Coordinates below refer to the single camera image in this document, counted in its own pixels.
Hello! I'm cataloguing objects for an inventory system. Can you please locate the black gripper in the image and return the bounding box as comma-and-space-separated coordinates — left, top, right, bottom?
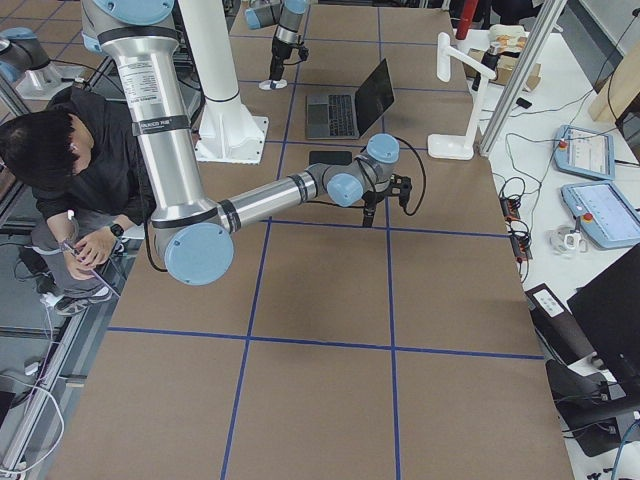
362, 191, 386, 228
269, 42, 293, 89

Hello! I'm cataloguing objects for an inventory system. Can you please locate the white computer mouse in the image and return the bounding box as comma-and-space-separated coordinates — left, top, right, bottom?
259, 79, 288, 91

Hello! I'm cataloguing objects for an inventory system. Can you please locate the black mouse pad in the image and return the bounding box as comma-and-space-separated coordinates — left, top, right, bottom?
309, 150, 353, 166

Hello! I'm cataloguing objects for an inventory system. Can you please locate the grey laptop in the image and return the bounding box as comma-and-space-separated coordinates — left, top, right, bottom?
305, 58, 395, 140

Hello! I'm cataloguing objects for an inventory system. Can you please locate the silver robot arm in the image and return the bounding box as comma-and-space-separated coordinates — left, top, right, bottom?
244, 0, 309, 90
82, 1, 399, 285

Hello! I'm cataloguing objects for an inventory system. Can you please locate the white desk lamp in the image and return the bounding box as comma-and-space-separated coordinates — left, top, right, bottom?
427, 32, 496, 160

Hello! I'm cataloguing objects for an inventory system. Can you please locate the cardboard box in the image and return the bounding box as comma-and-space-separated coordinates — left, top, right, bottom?
468, 48, 541, 91

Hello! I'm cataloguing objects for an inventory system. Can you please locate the person in black jacket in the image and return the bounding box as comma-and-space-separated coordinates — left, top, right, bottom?
1, 87, 156, 316

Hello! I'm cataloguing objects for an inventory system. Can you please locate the red cylinder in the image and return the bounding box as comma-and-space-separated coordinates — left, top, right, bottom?
455, 0, 478, 40

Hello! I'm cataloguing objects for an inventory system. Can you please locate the upper blue teach pendant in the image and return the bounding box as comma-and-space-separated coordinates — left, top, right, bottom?
554, 124, 615, 180

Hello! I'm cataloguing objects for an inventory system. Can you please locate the blue teach pendant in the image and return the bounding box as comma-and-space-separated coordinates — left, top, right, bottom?
554, 124, 615, 180
561, 180, 639, 249

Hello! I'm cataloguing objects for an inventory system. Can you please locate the lower blue teach pendant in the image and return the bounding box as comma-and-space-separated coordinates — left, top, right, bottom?
561, 180, 639, 249

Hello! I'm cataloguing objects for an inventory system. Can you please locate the black monitor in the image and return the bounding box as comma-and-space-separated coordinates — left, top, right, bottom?
568, 246, 639, 390

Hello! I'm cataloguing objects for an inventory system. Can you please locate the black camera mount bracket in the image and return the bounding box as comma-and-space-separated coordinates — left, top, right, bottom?
389, 174, 412, 210

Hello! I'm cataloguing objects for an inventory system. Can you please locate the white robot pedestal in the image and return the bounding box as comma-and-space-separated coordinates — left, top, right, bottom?
179, 0, 268, 165

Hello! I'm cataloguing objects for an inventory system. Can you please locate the aluminium frame post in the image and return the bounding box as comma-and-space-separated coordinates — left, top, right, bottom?
478, 0, 567, 157

